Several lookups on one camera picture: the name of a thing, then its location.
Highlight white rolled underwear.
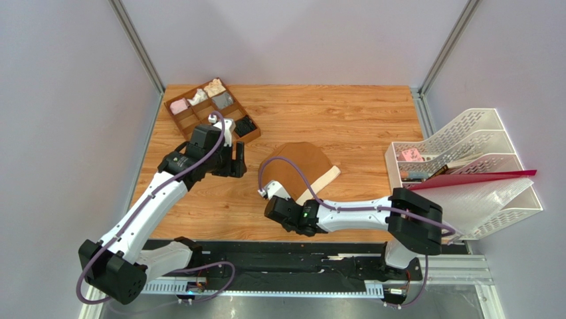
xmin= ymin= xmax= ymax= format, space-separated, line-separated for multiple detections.
xmin=187 ymin=88 xmax=209 ymax=106

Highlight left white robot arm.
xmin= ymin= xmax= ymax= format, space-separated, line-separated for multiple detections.
xmin=76 ymin=119 xmax=246 ymax=305

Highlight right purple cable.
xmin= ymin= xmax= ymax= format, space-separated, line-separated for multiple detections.
xmin=257 ymin=156 xmax=456 ymax=308

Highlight pink box in rack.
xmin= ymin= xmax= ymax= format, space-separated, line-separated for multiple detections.
xmin=397 ymin=148 xmax=425 ymax=162

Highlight clear plastic sheet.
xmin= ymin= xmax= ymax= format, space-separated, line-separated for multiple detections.
xmin=415 ymin=177 xmax=543 ymax=241

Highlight red plastic folder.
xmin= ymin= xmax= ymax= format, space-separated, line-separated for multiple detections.
xmin=408 ymin=169 xmax=537 ymax=191

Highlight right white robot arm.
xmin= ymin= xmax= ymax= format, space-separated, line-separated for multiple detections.
xmin=260 ymin=186 xmax=454 ymax=269

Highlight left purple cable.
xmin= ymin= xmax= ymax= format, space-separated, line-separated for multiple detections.
xmin=76 ymin=110 xmax=237 ymax=305

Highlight grey rolled underwear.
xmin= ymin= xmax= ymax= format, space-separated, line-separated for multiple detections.
xmin=211 ymin=91 xmax=235 ymax=110

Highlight dark book in rack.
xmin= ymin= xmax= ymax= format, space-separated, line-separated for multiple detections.
xmin=429 ymin=152 xmax=484 ymax=179

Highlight purple cable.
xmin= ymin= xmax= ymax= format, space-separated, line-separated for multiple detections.
xmin=257 ymin=156 xmax=456 ymax=308
xmin=76 ymin=110 xmax=237 ymax=305

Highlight black rolled underwear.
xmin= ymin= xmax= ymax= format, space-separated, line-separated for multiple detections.
xmin=235 ymin=115 xmax=257 ymax=138

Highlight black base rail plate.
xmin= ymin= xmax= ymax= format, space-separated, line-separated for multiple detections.
xmin=141 ymin=239 xmax=470 ymax=293

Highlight pink rolled underwear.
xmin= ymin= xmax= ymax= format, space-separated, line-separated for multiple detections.
xmin=169 ymin=98 xmax=191 ymax=116

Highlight white mesh file rack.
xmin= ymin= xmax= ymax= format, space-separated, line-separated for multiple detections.
xmin=383 ymin=108 xmax=544 ymax=241

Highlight beige rolled underwear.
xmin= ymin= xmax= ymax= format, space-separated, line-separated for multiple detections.
xmin=203 ymin=78 xmax=227 ymax=98

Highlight brown wooden divider tray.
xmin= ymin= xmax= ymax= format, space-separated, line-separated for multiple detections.
xmin=164 ymin=79 xmax=261 ymax=143

